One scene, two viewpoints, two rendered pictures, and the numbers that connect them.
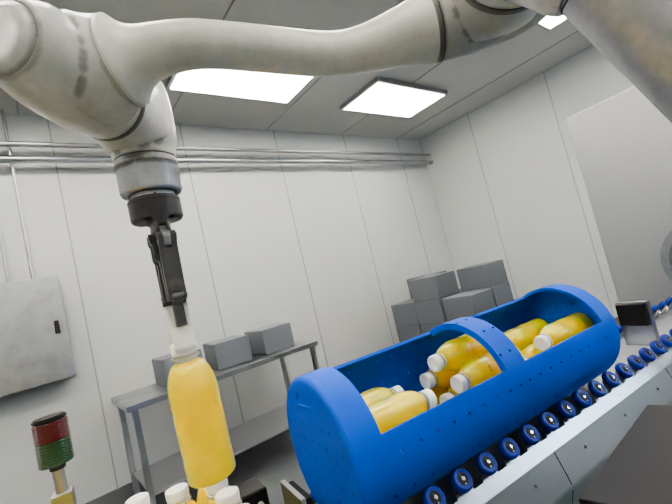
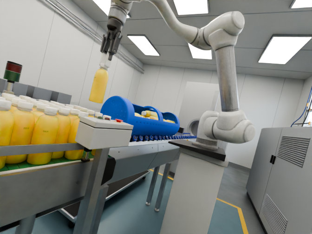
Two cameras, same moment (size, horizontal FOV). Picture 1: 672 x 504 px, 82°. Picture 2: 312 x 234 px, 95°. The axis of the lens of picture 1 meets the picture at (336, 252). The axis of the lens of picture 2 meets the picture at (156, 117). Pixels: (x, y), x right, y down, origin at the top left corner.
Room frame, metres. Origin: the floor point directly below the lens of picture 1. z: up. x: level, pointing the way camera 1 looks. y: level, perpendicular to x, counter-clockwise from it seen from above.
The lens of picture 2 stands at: (-0.24, 0.32, 1.18)
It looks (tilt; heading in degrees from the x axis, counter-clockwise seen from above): 1 degrees down; 332
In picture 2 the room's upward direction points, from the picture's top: 14 degrees clockwise
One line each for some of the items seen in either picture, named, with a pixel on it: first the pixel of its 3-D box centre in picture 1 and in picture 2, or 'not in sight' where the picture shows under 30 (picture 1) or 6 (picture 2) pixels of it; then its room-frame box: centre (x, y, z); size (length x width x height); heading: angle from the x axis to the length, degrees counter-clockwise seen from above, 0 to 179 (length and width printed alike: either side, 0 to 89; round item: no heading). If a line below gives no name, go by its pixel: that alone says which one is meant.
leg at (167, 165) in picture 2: not in sight; (162, 186); (1.21, -0.77, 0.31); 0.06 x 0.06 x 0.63; 30
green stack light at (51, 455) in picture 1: (54, 451); (12, 76); (0.85, 0.69, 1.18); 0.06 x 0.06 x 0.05
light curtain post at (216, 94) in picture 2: not in sight; (202, 149); (1.21, -1.28, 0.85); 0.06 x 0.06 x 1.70; 30
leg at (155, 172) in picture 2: not in sight; (153, 181); (1.33, -0.70, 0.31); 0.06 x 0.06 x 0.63; 30
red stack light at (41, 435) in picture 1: (51, 430); (14, 68); (0.85, 0.69, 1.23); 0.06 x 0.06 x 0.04
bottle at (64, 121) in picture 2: not in sight; (59, 133); (0.47, 0.38, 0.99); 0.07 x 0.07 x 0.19
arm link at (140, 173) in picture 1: (149, 180); (117, 17); (0.59, 0.25, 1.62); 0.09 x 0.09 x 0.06
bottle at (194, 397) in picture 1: (198, 413); (99, 85); (0.60, 0.26, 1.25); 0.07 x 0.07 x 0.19
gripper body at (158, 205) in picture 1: (159, 226); (113, 31); (0.59, 0.26, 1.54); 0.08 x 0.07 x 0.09; 30
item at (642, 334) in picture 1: (636, 323); (179, 132); (1.41, -0.98, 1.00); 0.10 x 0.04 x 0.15; 30
